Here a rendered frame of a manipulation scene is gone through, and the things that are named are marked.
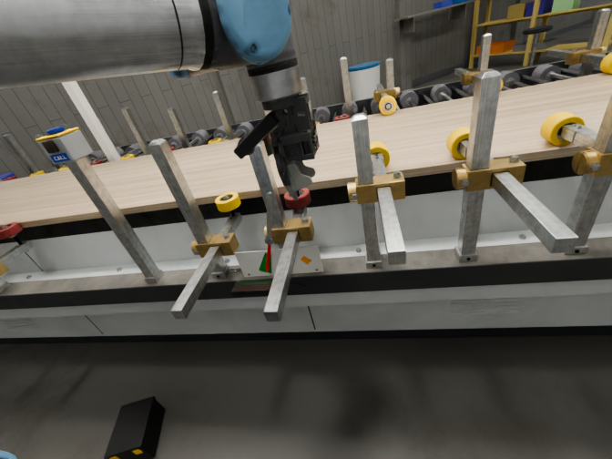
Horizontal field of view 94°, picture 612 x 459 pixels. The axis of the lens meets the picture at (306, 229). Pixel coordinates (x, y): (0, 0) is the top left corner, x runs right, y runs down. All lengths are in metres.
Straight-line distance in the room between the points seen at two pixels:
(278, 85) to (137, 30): 0.27
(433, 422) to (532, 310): 0.59
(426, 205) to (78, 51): 0.93
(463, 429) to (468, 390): 0.15
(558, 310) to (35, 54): 1.58
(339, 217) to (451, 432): 0.89
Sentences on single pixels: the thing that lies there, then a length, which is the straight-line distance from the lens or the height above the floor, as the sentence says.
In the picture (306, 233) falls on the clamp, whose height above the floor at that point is 0.85.
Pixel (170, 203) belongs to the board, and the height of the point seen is 0.89.
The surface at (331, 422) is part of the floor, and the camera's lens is 1.41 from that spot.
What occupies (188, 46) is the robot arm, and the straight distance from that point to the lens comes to 0.34.
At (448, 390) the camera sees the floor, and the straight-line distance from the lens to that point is 1.46.
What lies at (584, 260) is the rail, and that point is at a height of 0.70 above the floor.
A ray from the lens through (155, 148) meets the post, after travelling 0.83.
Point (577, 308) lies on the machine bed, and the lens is 1.57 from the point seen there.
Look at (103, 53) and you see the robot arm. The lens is 0.33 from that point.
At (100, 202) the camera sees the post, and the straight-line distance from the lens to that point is 1.03.
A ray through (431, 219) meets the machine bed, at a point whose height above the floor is 0.70.
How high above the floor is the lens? 1.29
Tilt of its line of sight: 33 degrees down
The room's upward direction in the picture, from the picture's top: 14 degrees counter-clockwise
